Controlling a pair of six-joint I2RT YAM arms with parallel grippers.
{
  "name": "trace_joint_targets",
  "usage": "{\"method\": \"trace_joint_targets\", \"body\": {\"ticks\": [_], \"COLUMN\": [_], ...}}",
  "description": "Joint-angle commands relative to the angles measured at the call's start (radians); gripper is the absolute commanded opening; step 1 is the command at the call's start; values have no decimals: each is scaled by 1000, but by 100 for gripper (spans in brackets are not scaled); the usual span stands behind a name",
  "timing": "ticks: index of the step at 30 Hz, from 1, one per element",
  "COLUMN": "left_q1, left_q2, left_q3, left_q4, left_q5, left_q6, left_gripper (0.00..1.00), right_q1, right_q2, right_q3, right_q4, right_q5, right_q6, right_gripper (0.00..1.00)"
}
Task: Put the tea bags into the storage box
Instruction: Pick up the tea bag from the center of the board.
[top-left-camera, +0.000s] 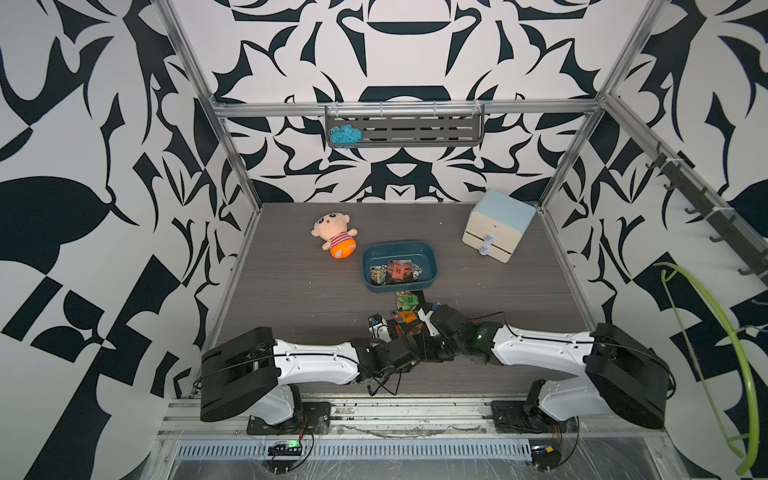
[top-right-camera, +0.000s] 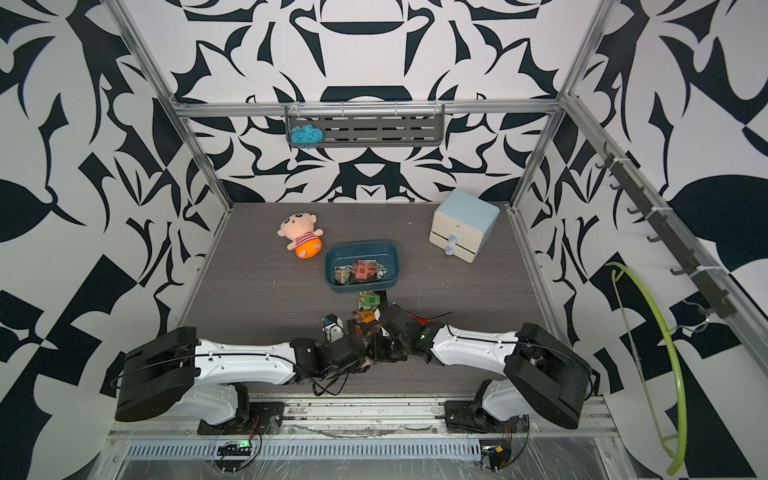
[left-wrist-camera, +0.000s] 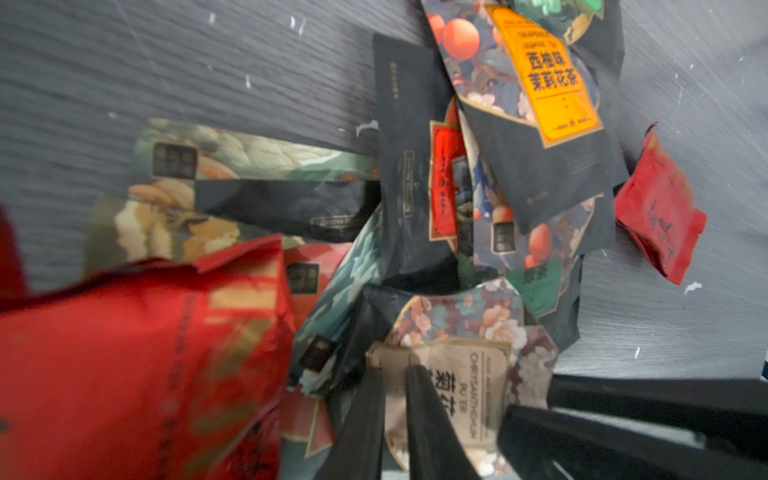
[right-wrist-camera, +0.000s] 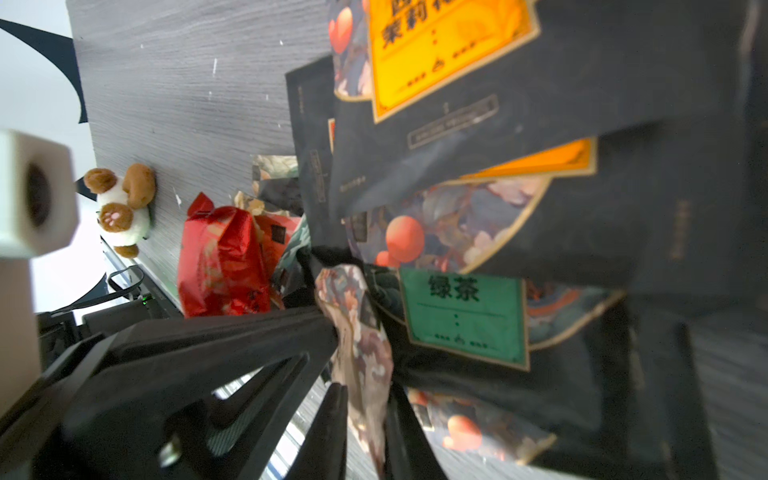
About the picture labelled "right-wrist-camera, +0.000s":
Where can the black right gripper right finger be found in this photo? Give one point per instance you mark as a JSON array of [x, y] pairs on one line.
[[408, 455]]

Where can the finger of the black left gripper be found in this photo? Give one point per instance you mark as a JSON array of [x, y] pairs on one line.
[[203, 398]]

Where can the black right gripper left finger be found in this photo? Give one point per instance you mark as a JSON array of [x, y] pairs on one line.
[[323, 453]]

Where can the pink label tea bag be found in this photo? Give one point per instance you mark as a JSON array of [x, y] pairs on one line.
[[363, 360]]

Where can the green label tea bag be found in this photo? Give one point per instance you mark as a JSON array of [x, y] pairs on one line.
[[554, 354]]

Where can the red foil tea bag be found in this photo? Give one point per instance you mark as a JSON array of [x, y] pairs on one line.
[[228, 258]]

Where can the beige label tea bag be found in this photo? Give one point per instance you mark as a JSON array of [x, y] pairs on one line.
[[275, 187]]

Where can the yellow label tea bag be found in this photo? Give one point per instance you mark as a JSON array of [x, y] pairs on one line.
[[652, 81]]

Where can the brown white plush bear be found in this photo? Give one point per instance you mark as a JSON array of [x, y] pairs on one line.
[[123, 206]]

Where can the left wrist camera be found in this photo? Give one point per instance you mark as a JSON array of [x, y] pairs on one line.
[[39, 215]]

